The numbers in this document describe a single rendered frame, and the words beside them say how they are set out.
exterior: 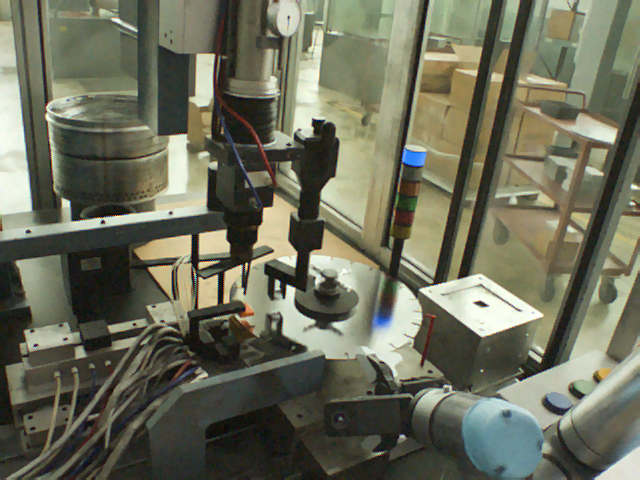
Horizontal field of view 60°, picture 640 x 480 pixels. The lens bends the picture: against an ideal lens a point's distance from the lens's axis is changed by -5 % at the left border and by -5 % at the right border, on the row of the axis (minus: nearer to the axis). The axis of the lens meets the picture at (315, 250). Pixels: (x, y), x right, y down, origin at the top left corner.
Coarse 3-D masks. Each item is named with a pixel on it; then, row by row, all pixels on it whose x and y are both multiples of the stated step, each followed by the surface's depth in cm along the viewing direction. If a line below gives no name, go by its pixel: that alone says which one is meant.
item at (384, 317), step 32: (320, 256) 114; (256, 288) 100; (288, 288) 102; (384, 288) 105; (256, 320) 92; (288, 320) 93; (320, 320) 93; (352, 320) 94; (384, 320) 95; (416, 320) 96; (288, 352) 85; (352, 352) 87
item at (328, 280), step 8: (312, 264) 100; (320, 272) 98; (328, 272) 97; (336, 272) 97; (344, 272) 99; (320, 280) 95; (328, 280) 96; (336, 280) 96; (328, 288) 97; (344, 288) 94
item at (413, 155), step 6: (408, 150) 113; (414, 150) 113; (420, 150) 113; (426, 150) 114; (408, 156) 113; (414, 156) 113; (420, 156) 113; (402, 162) 115; (408, 162) 114; (414, 162) 113; (420, 162) 113
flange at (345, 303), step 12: (336, 288) 98; (300, 300) 97; (312, 300) 97; (324, 300) 97; (336, 300) 97; (348, 300) 98; (312, 312) 95; (324, 312) 94; (336, 312) 94; (348, 312) 95
